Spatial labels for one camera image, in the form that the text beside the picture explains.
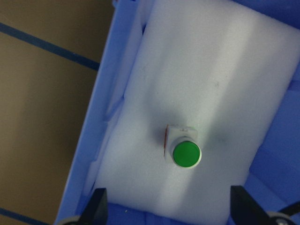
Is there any green push button white body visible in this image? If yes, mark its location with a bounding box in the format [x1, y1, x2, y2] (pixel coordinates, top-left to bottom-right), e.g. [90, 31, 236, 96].
[163, 124, 203, 169]

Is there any blue plastic bin with foam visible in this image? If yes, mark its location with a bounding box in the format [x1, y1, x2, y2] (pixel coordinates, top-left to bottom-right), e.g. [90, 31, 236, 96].
[55, 0, 300, 225]

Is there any white foam pad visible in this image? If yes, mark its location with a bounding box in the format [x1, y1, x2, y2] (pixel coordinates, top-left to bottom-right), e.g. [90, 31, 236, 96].
[88, 0, 300, 225]

